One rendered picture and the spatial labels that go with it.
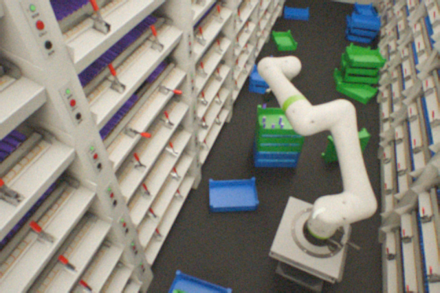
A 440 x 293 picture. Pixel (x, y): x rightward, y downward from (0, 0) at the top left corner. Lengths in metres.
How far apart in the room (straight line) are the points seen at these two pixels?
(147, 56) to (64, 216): 0.60
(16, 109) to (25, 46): 0.12
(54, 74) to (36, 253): 0.47
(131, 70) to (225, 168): 1.27
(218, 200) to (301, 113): 0.94
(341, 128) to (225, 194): 0.96
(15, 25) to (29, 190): 0.36
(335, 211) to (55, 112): 1.08
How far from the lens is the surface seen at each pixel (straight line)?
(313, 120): 1.33
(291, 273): 1.81
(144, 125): 1.21
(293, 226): 1.59
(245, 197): 2.07
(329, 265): 1.56
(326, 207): 1.39
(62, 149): 0.91
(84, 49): 0.88
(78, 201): 1.04
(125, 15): 1.03
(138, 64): 1.15
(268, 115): 2.15
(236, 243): 1.91
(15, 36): 0.75
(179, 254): 1.89
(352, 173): 1.44
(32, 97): 0.77
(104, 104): 1.00
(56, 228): 1.01
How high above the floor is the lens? 1.71
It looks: 46 degrees down
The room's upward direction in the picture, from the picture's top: 2 degrees clockwise
